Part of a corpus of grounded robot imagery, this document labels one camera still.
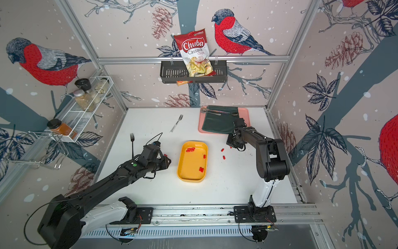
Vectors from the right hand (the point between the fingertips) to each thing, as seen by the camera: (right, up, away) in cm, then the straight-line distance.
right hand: (229, 142), depth 98 cm
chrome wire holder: (-75, +8, -38) cm, 85 cm away
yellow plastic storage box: (-25, -11, -8) cm, 29 cm away
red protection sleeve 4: (-5, -5, -1) cm, 7 cm away
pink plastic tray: (+15, +20, +20) cm, 32 cm away
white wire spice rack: (-80, +15, -24) cm, 85 cm away
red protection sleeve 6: (+1, -3, -2) cm, 4 cm away
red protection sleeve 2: (-16, -9, -4) cm, 19 cm away
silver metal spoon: (-5, +19, +19) cm, 27 cm away
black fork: (-66, +1, +5) cm, 66 cm away
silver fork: (-34, +16, +16) cm, 41 cm away
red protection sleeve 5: (-4, -9, -4) cm, 10 cm away
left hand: (-34, -7, -15) cm, 38 cm away
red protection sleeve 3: (-18, -15, -10) cm, 25 cm away
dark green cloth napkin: (-3, +12, +13) cm, 18 cm away
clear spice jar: (-74, +34, -14) cm, 82 cm away
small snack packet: (-30, +37, -9) cm, 49 cm away
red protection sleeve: (-25, -5, -1) cm, 26 cm away
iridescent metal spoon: (-15, +23, +20) cm, 34 cm away
